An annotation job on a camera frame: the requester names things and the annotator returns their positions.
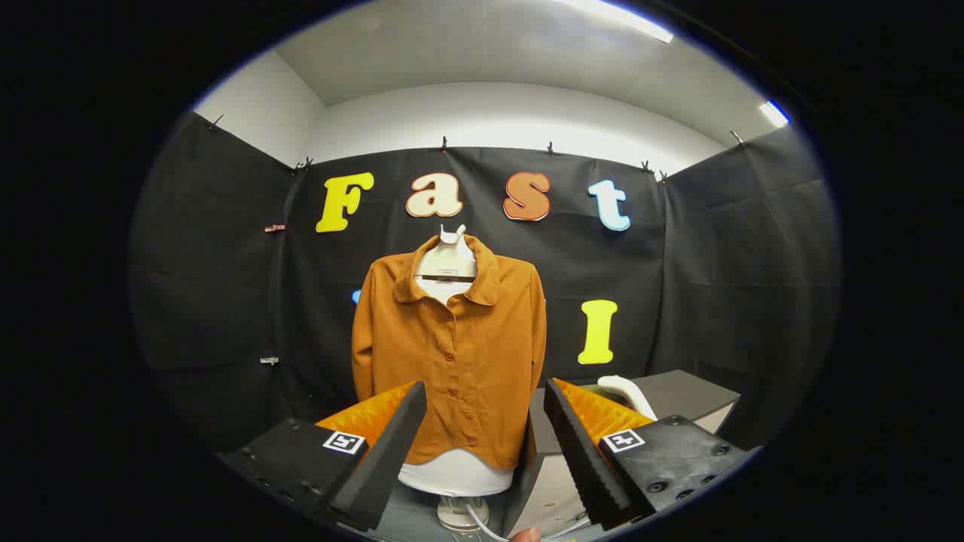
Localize row of black clips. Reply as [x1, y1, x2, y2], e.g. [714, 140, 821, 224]
[207, 113, 746, 185]

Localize brown button shirt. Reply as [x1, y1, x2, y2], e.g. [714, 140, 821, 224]
[351, 233, 548, 472]

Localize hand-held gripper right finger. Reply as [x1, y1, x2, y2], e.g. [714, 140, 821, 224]
[544, 378, 756, 531]

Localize white garment steamer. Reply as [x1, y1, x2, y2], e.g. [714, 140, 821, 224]
[597, 375, 658, 421]

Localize mannequin stand base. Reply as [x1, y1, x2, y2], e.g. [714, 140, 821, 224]
[437, 495, 490, 532]

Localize long ceiling light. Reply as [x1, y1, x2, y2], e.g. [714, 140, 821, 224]
[550, 0, 675, 44]

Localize black backdrop cloth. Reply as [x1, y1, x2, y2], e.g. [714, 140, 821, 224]
[128, 111, 842, 483]

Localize white mannequin torso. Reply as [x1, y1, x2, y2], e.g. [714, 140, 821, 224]
[398, 224, 515, 498]

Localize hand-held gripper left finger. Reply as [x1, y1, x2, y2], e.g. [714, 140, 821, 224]
[218, 380, 428, 532]

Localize grey cabinet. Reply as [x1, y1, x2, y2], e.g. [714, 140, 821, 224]
[503, 369, 743, 539]

